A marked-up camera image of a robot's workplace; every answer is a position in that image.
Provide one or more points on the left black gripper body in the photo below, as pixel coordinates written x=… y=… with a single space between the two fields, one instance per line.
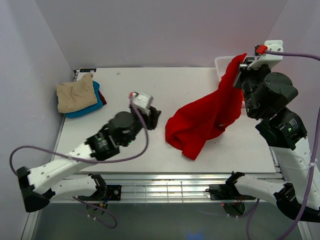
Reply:
x=152 y=118

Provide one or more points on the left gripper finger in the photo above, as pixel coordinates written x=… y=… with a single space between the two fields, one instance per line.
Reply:
x=152 y=122
x=154 y=113

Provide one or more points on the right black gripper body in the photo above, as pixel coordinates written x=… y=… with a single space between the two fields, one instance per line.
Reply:
x=241 y=78

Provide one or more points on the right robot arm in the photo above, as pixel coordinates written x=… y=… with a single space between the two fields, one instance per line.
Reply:
x=286 y=136

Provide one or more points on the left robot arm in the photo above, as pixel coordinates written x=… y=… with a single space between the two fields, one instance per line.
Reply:
x=51 y=181

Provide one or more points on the dark red folded t shirt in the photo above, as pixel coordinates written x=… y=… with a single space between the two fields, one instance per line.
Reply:
x=102 y=98

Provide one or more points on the white plastic basket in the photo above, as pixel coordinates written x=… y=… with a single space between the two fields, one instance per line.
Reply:
x=222 y=67

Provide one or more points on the beige folded t shirt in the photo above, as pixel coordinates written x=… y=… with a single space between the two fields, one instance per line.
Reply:
x=75 y=96

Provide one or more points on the blue label sticker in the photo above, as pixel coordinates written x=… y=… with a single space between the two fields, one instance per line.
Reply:
x=87 y=70

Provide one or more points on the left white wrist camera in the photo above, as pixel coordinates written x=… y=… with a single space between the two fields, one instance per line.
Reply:
x=141 y=101

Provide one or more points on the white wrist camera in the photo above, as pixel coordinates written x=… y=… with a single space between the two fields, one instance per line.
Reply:
x=141 y=101
x=263 y=57

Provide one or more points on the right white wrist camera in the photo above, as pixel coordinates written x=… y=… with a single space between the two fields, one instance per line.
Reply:
x=263 y=57

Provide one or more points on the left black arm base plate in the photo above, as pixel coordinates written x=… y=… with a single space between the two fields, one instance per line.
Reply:
x=113 y=192

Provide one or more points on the aluminium frame rail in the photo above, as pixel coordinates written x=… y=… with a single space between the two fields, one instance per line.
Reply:
x=150 y=188

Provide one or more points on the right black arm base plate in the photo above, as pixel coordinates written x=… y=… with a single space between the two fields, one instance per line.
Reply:
x=226 y=192

